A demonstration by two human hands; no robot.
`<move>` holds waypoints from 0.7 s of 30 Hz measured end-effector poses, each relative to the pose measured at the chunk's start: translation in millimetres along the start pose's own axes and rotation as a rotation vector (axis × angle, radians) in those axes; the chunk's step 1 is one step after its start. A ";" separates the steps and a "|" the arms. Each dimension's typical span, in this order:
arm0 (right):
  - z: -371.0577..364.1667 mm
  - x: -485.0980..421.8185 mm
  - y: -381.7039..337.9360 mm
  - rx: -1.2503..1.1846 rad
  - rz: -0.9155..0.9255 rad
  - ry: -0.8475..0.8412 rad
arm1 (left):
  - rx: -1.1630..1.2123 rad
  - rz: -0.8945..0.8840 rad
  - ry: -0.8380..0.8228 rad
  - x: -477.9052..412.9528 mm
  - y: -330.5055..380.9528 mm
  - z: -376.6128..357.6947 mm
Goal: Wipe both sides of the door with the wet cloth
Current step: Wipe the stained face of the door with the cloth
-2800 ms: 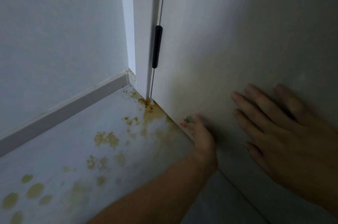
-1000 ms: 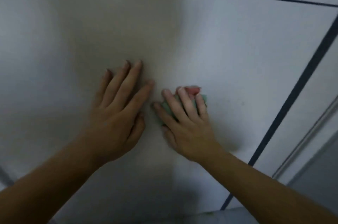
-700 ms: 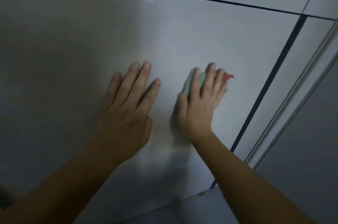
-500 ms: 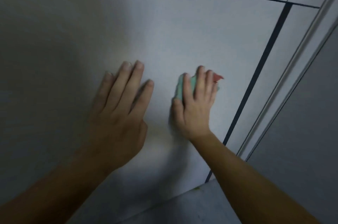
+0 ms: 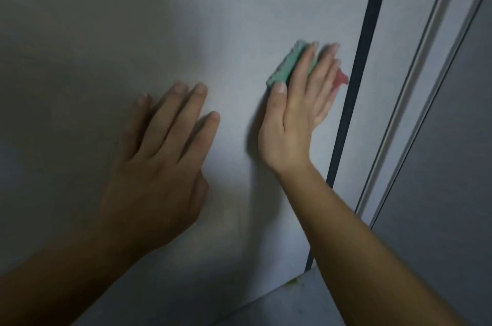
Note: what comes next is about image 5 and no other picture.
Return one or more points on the person's right hand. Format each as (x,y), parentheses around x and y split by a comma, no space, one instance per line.
(292,125)

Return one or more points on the person's left hand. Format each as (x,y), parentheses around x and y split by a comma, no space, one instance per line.
(153,183)

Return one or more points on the person's left thumb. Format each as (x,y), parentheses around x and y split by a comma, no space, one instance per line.
(200,195)

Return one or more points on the person's left little finger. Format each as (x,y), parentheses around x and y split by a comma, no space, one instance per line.
(136,118)

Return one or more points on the person's right middle finger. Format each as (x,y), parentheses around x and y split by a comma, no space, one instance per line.
(323,75)

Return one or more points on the person's left middle finger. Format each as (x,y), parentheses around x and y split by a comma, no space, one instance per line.
(182,118)

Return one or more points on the person's right thumb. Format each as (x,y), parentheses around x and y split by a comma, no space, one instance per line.
(275,110)

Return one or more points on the green and pink sponge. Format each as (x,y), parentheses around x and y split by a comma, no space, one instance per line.
(288,66)

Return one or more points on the person's left forearm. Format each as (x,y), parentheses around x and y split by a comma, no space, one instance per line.
(65,283)

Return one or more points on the person's right forearm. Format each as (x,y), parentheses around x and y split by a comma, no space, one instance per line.
(357,252)

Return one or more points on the narrow white refrigerator door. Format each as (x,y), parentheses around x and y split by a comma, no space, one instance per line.
(399,48)

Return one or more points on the wide glossy white refrigerator door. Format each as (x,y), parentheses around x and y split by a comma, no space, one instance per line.
(115,29)

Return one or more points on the white lower drawer front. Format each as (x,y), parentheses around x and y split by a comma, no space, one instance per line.
(284,306)

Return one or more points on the grey door panel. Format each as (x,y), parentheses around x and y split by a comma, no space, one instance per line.
(449,183)

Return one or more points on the white door frame trim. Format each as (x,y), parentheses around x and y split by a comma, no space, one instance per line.
(434,48)

